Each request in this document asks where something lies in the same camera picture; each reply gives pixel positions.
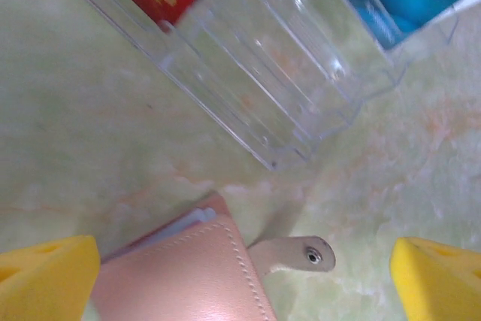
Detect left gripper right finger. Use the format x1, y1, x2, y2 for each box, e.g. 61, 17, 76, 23
389, 237, 481, 321

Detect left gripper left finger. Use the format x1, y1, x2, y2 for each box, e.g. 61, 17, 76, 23
0, 235, 101, 321

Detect red and blue packets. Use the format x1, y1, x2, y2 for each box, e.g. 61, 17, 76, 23
44, 0, 462, 171

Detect blue VIP card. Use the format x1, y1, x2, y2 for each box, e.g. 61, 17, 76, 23
319, 0, 481, 51

